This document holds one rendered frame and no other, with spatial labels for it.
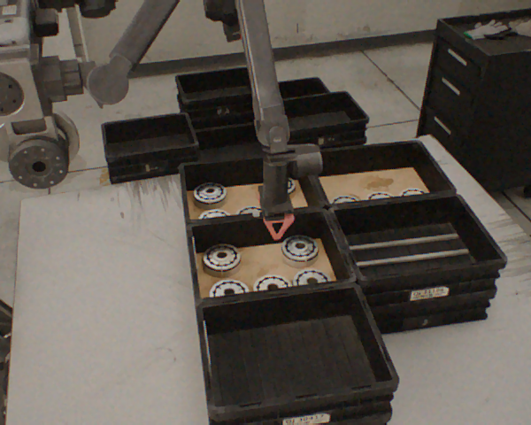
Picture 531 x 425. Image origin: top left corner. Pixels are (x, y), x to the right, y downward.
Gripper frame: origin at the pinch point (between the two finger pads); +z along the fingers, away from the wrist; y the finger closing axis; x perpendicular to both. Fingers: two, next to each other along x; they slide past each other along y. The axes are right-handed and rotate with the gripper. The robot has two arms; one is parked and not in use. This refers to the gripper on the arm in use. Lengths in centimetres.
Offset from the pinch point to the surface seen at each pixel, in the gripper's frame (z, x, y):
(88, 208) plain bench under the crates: 37, 51, 65
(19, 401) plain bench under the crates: 38, 64, -10
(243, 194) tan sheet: 23, 0, 46
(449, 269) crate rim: 12.8, -43.2, -8.2
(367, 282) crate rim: 13.7, -22.1, -8.1
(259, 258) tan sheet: 23.3, 0.5, 15.3
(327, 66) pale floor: 102, -105, 304
